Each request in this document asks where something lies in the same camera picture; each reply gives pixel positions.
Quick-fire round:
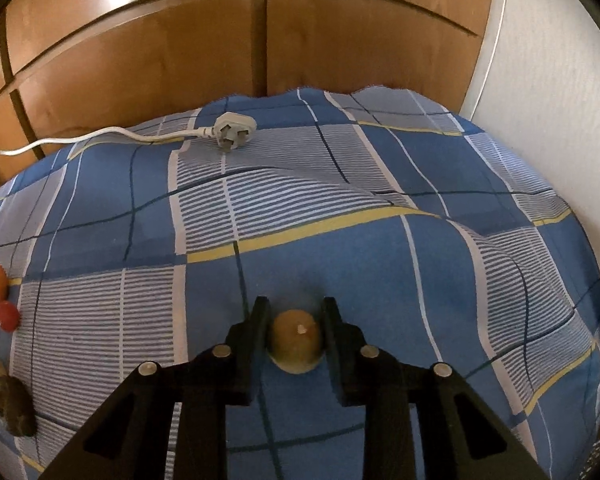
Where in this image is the small red tomato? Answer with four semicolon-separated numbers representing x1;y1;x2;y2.
0;302;20;332

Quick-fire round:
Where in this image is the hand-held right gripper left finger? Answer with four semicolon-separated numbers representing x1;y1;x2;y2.
37;296;272;480

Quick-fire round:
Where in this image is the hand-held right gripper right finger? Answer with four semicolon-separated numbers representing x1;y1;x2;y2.
321;296;551;480

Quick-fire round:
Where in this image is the blue plaid cloth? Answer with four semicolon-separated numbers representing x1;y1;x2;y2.
0;87;600;480

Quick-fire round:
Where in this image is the white kettle power cord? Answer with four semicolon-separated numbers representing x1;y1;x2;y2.
0;112;257;171

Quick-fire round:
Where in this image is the small tan potato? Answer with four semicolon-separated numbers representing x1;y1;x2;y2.
267;310;325;375

